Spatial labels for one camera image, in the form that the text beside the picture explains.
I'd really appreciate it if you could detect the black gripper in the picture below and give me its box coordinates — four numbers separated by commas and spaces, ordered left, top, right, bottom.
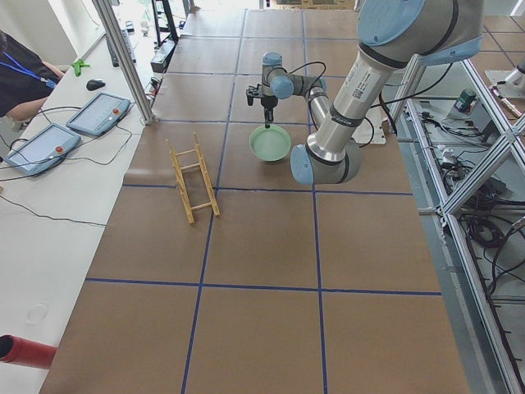
245, 84, 276, 130

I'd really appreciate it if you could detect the light green round plate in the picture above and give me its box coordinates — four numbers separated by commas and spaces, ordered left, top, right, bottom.
249, 125, 291, 162

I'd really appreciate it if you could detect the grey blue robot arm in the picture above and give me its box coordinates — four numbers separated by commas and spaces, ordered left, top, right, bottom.
245, 52, 330, 129
290, 1, 485, 185

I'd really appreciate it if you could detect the wooden dish rack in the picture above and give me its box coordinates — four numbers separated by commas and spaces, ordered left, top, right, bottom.
166, 133, 221, 225

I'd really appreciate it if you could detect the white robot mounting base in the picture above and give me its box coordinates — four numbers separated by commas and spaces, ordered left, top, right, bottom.
353, 107, 386, 145

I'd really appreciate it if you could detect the black keyboard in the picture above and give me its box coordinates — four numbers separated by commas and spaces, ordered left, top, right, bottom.
105, 29, 136, 68

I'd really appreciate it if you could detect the blue teach pendant far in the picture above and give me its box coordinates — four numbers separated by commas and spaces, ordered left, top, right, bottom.
66, 92, 131, 136

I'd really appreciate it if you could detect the blue teach pendant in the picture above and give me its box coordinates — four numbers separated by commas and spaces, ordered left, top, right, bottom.
4, 123, 80, 176
66, 92, 131, 136

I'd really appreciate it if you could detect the black computer mouse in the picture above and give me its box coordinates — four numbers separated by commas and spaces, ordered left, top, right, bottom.
85, 79, 106, 91

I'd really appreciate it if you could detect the green clamp tool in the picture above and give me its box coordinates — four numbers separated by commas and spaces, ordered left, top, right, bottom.
71, 59, 91, 77

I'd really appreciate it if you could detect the blue teach pendant near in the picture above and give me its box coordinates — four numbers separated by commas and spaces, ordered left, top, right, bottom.
4, 123, 80, 176

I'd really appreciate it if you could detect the person in black shirt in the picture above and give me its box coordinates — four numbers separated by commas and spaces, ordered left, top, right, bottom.
1, 31, 65, 122

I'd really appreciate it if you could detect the red cylinder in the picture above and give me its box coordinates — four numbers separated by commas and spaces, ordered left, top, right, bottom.
1, 335, 57, 369

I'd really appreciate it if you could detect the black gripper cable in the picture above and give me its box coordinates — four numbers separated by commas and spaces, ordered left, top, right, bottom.
282, 61, 327, 89

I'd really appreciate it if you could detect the aluminium frame post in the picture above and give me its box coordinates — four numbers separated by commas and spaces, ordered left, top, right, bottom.
92, 0, 155, 125

